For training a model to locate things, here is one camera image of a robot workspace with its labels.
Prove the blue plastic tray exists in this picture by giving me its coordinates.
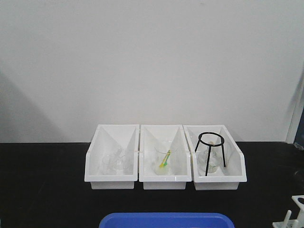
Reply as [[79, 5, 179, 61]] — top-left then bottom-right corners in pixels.
[[99, 212, 235, 228]]

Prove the middle white storage bin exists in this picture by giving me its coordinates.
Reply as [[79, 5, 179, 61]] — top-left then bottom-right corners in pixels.
[[139, 124, 192, 190]]

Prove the left white storage bin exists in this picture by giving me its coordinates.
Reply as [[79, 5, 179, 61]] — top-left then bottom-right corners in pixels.
[[84, 124, 140, 190]]

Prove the yellow plastic spatula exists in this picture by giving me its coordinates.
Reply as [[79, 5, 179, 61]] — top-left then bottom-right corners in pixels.
[[159, 150, 171, 168]]

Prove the black metal tripod stand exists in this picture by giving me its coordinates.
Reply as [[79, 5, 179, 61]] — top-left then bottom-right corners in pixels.
[[195, 132, 226, 167]]

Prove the glassware in left bin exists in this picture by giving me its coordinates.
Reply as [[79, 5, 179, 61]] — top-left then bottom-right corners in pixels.
[[100, 148, 133, 175]]

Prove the right white storage bin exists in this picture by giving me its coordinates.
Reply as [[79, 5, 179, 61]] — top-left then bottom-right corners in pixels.
[[183, 125, 247, 190]]

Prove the blue-grey pegboard drying rack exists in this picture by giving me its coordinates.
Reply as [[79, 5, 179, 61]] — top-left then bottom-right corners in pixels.
[[294, 124, 304, 151]]

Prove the clear beaker in middle bin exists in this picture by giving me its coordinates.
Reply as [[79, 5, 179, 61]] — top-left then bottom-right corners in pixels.
[[154, 141, 177, 176]]

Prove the glass flask in right bin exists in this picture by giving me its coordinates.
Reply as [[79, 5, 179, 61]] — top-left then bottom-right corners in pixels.
[[196, 145, 221, 176]]

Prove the white test tube rack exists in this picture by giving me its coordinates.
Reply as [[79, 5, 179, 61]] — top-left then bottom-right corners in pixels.
[[272, 195, 304, 228]]

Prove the green plastic spatula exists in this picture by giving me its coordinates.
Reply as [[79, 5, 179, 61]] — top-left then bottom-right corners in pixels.
[[163, 150, 171, 166]]

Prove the white storage bin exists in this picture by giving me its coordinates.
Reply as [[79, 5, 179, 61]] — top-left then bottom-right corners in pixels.
[[139, 124, 192, 190], [183, 125, 247, 190], [84, 124, 140, 190]]

